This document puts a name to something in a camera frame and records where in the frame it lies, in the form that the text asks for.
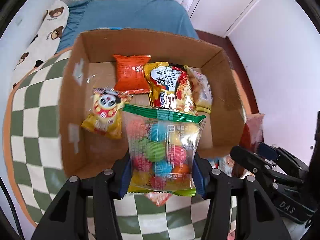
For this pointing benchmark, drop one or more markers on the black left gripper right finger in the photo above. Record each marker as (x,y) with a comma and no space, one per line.
(256,216)

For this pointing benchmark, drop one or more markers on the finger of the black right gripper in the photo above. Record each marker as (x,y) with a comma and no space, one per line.
(261,169)
(290,164)

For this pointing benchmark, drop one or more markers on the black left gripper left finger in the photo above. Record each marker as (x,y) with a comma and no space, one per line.
(66,216)

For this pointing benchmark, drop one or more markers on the brown cookie packet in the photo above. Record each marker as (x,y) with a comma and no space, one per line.
(251,136)

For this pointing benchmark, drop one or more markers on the orange panda snack bag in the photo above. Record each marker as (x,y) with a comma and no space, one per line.
(158,198)

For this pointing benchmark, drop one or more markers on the colourful gumball candy bag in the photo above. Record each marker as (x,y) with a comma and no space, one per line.
(162,146)

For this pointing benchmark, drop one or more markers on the green white checkered blanket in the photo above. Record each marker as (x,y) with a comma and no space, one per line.
(32,136)

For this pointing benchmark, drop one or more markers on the pale yellow cracker packet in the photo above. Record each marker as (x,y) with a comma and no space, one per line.
(201,91)

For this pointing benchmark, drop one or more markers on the yellow instant noodle packet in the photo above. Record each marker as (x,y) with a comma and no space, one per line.
(170,87)

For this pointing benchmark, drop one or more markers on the yellow panda biscuit bag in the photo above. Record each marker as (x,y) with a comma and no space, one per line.
(105,114)

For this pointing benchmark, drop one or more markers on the brown cardboard box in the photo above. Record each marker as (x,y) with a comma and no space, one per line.
(93,136)

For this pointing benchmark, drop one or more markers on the white door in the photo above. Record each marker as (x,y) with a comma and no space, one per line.
(218,17)

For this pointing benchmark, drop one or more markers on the bear print long pillow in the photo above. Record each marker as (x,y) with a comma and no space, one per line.
(46,41)

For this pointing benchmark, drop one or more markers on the blue bed sheet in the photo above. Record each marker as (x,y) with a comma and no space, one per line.
(159,15)

